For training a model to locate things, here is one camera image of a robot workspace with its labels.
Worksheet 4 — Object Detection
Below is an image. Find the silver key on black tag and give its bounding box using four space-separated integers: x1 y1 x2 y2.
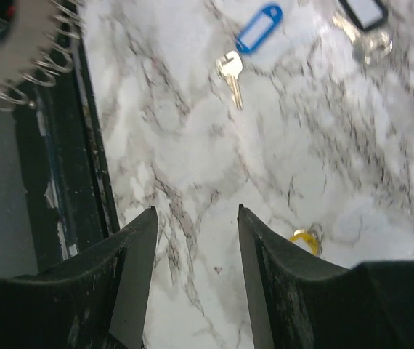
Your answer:
332 10 393 65

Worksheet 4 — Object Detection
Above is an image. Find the black key tag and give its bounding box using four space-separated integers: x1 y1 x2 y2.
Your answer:
339 0 389 32

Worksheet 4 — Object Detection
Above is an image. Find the silver key on blue tag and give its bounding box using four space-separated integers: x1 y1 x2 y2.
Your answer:
216 50 243 110

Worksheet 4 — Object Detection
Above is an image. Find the large metal keyring disc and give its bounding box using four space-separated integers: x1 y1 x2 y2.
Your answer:
0 1 84 112

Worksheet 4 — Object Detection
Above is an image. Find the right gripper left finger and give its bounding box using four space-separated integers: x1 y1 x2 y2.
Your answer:
0 206 158 348

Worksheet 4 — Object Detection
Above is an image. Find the yellow key tag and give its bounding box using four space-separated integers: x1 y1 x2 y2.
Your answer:
289 229 321 256

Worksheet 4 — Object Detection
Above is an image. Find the blue key tag near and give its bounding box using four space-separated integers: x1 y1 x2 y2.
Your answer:
235 3 283 55

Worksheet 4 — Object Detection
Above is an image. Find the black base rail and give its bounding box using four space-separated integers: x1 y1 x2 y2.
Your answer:
14 0 121 272

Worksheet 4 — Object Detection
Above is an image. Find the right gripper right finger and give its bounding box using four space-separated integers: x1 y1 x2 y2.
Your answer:
238 207 414 348

